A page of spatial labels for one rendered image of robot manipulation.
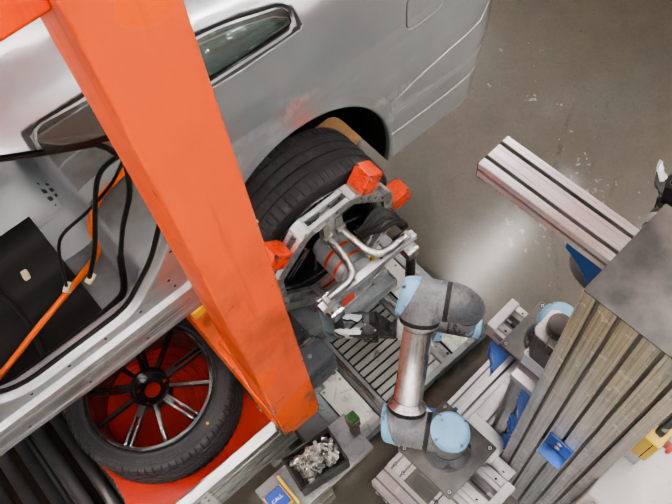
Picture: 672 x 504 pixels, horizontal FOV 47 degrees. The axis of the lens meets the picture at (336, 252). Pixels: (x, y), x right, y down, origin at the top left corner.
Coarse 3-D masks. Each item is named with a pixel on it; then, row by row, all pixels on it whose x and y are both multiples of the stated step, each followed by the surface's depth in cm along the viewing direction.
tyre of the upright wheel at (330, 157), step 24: (288, 144) 263; (312, 144) 265; (336, 144) 269; (264, 168) 260; (288, 168) 258; (312, 168) 258; (336, 168) 259; (264, 192) 257; (288, 192) 255; (312, 192) 255; (264, 216) 256; (288, 216) 254; (264, 240) 256
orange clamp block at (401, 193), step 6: (396, 180) 287; (390, 186) 286; (396, 186) 286; (402, 186) 286; (396, 192) 285; (402, 192) 285; (408, 192) 286; (396, 198) 284; (402, 198) 286; (408, 198) 290; (396, 204) 286; (402, 204) 290
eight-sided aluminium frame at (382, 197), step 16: (336, 192) 259; (352, 192) 259; (384, 192) 272; (320, 208) 257; (336, 208) 256; (304, 224) 254; (320, 224) 255; (288, 240) 257; (304, 240) 254; (368, 240) 302; (368, 256) 302; (288, 272) 263; (304, 288) 295; (320, 288) 300; (288, 304) 280; (304, 304) 291
